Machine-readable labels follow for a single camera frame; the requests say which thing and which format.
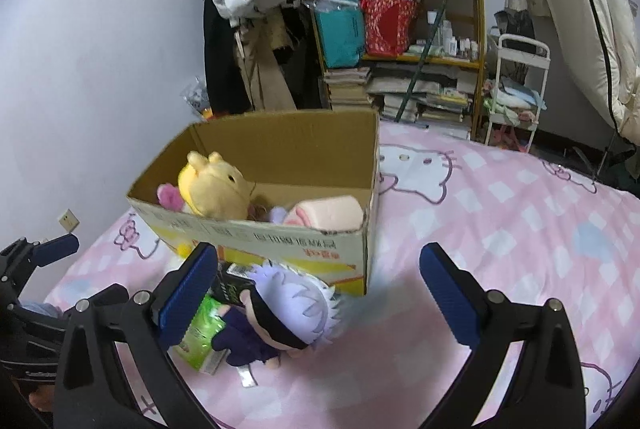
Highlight plastic bag of toys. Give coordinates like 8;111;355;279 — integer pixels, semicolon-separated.
181;77;215;121

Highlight red patterned bag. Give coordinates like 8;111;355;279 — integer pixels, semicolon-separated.
360;0;418;57

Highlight pink hello kitty blanket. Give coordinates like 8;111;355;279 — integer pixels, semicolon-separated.
48;110;639;428

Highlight purple haired doll plush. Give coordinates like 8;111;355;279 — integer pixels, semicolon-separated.
212;261;341;368

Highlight pink bear plush keychain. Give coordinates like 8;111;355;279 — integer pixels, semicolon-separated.
156;183;184;212

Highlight small black box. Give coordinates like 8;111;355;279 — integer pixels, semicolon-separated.
208;261;255;309

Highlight black hanging coat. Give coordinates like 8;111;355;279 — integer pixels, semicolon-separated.
203;0;252;118

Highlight green pole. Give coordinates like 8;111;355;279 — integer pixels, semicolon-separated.
394;0;448;123

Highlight pink swirl roll plush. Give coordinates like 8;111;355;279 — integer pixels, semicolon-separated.
283;195;364;232

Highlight cardboard box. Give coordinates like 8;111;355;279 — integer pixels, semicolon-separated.
127;109;380;296

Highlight green tissue pack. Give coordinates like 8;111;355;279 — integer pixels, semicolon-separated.
172;296;228;376

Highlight white rolling cart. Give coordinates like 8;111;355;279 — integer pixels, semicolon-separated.
484;33;551;152

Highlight wall power socket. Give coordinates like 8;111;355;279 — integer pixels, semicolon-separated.
58;209;79;233

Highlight beige trousers hanging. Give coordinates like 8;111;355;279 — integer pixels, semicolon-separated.
234;10;296;111

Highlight wooden bookshelf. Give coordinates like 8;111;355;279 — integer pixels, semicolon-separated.
299;0;487;143

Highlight teal bag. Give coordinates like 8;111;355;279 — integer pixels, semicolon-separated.
311;0;366;69

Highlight yellow dog plush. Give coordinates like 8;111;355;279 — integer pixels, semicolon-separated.
178;152;250;221

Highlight white fluffy yellow pompom keychain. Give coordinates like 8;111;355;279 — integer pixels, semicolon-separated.
169;239;195;259

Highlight person left hand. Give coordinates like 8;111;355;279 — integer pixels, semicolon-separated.
28;385;54;413

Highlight stack of books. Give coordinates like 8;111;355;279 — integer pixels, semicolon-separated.
322;67;371;109

